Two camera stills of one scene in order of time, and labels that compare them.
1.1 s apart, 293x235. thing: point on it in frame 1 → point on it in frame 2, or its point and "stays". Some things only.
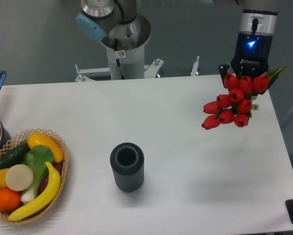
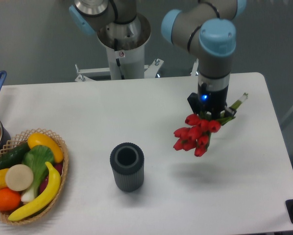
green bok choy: x=38 y=158 stays
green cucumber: x=14 y=157 stays
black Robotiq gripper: x=253 y=51 → x=213 y=101
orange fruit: x=6 y=199 stays
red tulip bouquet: x=235 y=106 → x=196 y=136
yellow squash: x=39 y=139 stays
